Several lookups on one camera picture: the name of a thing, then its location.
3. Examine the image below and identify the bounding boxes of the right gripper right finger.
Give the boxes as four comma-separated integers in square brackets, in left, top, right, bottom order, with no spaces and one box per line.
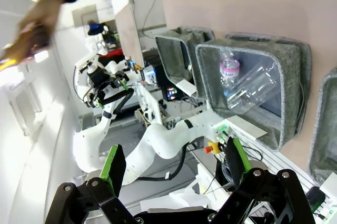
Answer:
[210,136,317,224]

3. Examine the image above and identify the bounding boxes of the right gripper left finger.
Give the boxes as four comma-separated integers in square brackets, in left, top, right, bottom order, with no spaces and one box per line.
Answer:
[44,144,138,224]

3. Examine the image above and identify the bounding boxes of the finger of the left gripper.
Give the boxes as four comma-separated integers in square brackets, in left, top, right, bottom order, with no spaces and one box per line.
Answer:
[90,89,106,109]
[108,74,131,90]

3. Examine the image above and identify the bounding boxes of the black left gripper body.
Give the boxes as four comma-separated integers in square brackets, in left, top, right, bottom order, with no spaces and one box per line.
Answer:
[87,69,114,95]

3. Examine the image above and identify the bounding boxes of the grey basket labelled bottle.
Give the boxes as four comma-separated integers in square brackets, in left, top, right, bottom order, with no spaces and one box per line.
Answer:
[154,26,216,101]

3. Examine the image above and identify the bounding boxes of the grey basket labelled plastic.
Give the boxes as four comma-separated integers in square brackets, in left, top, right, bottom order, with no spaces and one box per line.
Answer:
[195,32,313,152]

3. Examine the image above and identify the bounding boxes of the grey basket labelled can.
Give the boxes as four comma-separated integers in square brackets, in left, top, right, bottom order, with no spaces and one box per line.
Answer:
[307,66,337,186]

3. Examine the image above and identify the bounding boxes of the person's left hand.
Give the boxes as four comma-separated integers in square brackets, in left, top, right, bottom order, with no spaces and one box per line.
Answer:
[0,0,70,64]

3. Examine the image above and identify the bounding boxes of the red yellow emergency stop button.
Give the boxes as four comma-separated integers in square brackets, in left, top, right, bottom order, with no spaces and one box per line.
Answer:
[203,140,225,155]

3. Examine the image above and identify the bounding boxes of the white paper sign PLASTIC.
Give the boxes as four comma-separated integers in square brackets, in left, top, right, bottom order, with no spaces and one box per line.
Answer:
[231,118,268,141]

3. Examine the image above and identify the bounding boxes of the small white blue-headed robot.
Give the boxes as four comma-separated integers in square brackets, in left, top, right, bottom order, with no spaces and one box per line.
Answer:
[84,21,110,56]

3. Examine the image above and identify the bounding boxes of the black computer box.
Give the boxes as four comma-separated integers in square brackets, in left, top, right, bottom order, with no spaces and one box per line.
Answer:
[154,63,183,102]

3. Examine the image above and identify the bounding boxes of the wooden partition board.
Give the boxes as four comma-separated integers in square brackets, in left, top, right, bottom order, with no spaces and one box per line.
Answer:
[107,0,146,68]

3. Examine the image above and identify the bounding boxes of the white crumpled papers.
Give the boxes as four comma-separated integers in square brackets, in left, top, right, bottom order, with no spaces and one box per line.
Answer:
[139,164,225,212]

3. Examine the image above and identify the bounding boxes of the white paper sign BOTTLE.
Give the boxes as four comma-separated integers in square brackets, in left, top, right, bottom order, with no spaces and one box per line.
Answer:
[175,79,199,96]

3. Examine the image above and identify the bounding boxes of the clear plastic cup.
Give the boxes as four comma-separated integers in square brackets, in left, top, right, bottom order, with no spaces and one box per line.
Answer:
[226,65,280,115]

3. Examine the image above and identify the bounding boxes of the black green device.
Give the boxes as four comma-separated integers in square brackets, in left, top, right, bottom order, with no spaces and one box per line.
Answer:
[305,186,328,216]

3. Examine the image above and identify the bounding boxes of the clear pink-label water bottle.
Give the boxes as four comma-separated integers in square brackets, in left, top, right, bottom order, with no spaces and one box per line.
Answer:
[219,49,242,99]

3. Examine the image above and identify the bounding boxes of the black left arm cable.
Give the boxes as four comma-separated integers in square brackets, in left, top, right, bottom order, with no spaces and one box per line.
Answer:
[101,87,197,183]

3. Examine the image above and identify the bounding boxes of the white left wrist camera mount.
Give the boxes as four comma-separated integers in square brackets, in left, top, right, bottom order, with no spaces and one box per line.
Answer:
[74,54,100,75]

